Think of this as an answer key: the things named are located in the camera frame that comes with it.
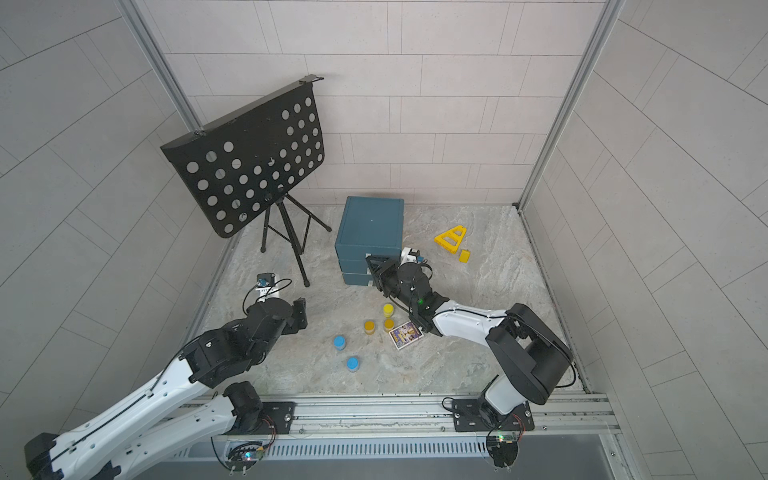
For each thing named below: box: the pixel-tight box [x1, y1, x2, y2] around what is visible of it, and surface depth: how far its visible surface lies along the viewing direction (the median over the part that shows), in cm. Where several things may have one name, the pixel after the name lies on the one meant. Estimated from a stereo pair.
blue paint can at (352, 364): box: [346, 356, 360, 373], surface depth 80 cm
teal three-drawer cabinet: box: [334, 196, 404, 286], surface depth 87 cm
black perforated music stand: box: [160, 76, 332, 288], surface depth 68 cm
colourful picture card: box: [388, 321, 424, 350], surface depth 85 cm
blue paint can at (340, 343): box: [334, 335, 346, 351], surface depth 84 cm
